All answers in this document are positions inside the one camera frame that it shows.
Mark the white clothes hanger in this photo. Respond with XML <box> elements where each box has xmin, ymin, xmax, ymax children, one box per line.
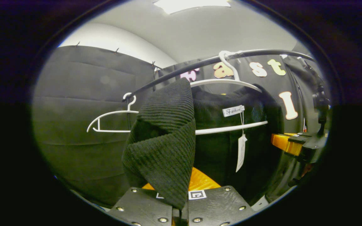
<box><xmin>190</xmin><ymin>50</ymin><xmax>268</xmax><ymax>136</ymax></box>
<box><xmin>87</xmin><ymin>93</ymin><xmax>140</xmax><ymax>133</ymax></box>

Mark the black clothes rack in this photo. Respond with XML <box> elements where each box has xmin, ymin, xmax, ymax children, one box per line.
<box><xmin>122</xmin><ymin>49</ymin><xmax>316</xmax><ymax>132</ymax></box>

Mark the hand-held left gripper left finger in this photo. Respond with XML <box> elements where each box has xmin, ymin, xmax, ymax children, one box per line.
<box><xmin>107</xmin><ymin>183</ymin><xmax>173</xmax><ymax>226</ymax></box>

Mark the ceiling light panel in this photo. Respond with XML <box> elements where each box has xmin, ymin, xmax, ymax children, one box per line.
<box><xmin>153</xmin><ymin>0</ymin><xmax>232</xmax><ymax>15</ymax></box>

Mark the black knit jacket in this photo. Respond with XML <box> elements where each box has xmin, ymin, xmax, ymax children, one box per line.
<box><xmin>121</xmin><ymin>78</ymin><xmax>294</xmax><ymax>211</ymax></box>

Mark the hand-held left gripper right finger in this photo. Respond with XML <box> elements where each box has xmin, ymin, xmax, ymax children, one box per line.
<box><xmin>188</xmin><ymin>167</ymin><xmax>257</xmax><ymax>226</ymax></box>

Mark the black backdrop cloth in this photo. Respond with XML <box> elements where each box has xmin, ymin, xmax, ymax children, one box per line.
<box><xmin>32</xmin><ymin>44</ymin><xmax>326</xmax><ymax>207</ymax></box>

